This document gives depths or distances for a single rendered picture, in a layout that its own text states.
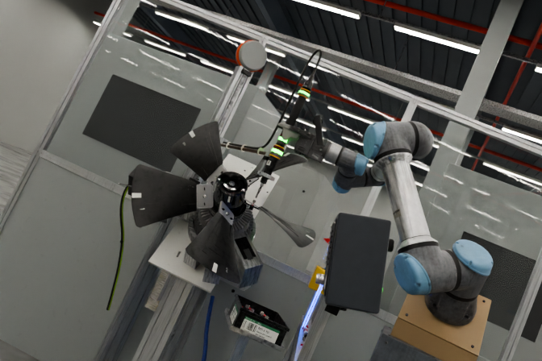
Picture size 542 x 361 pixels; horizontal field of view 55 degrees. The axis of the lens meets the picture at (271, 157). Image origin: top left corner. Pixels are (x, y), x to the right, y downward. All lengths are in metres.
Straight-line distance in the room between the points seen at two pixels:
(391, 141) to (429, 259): 0.37
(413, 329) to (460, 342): 0.13
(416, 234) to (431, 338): 0.31
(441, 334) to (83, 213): 1.92
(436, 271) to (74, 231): 1.95
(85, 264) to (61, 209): 0.32
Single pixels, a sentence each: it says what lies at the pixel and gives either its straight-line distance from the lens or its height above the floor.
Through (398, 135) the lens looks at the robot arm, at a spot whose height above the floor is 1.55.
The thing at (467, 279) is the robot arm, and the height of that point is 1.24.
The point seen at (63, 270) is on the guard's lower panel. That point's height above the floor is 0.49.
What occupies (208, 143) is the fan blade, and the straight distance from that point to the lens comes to 2.07.
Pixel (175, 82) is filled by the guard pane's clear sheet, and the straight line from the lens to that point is 2.87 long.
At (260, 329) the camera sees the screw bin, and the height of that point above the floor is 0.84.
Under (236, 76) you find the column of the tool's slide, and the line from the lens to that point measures 2.63.
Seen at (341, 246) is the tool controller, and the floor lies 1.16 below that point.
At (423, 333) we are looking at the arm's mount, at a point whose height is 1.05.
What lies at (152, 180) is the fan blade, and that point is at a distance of 1.90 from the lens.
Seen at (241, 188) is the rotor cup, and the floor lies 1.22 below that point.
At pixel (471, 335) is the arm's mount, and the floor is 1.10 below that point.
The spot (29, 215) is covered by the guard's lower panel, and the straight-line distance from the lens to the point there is 3.02.
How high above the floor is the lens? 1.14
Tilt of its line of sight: 7 degrees up
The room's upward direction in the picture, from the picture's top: 25 degrees clockwise
